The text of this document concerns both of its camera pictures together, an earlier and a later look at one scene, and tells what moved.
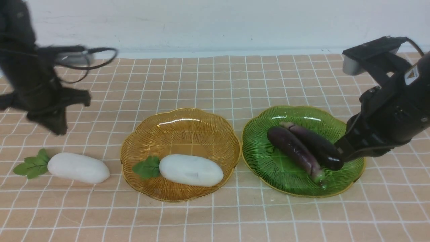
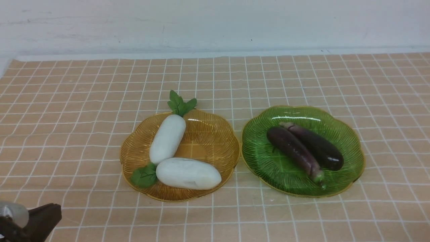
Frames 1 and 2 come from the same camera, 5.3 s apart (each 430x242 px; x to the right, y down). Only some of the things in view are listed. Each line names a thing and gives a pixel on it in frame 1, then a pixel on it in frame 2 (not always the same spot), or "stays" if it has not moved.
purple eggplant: x=297 y=154 stays
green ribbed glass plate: x=278 y=169 stays
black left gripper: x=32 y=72 → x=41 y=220
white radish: x=71 y=167 → x=167 y=136
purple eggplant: x=328 y=155 stays
